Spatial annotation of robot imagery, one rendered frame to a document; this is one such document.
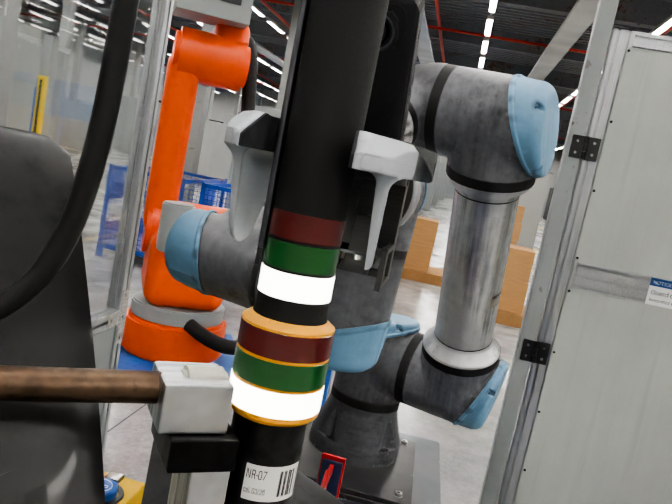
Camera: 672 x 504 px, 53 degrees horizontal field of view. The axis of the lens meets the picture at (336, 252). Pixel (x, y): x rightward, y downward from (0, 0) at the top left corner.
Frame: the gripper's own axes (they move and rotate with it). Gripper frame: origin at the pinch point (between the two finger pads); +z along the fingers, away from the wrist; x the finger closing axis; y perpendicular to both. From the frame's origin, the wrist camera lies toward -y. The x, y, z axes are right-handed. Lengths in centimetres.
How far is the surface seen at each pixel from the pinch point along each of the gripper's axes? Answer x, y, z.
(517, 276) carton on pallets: -95, 84, -756
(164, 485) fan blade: 9.7, 26.5, -18.1
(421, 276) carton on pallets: 14, 130, -915
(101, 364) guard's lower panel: 70, 61, -126
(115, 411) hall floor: 138, 146, -284
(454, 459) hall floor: -37, 145, -335
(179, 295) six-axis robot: 144, 99, -360
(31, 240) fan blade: 12.9, 7.4, -2.5
